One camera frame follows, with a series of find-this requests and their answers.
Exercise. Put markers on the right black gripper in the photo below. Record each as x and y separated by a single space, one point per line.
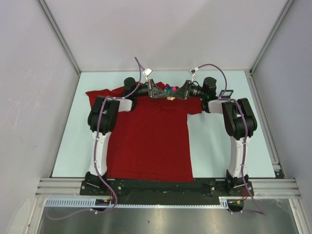
183 92

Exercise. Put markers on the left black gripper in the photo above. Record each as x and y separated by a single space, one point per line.
155 92

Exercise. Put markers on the red t-shirt garment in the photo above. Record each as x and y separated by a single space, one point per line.
152 141

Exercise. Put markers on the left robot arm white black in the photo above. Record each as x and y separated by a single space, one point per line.
102 120

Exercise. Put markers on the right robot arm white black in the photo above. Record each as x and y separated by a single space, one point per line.
240 124

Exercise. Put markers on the black open small box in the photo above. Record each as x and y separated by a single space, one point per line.
225 94

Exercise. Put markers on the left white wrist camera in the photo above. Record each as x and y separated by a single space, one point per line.
146 73

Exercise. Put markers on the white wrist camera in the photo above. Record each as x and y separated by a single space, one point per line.
193 72
146 73

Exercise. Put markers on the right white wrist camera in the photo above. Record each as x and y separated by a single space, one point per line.
193 72

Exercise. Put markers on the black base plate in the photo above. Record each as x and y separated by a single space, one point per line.
93 186

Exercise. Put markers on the slotted cable duct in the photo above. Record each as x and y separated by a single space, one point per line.
105 203

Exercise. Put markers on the aluminium front rail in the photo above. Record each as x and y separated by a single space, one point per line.
263 188

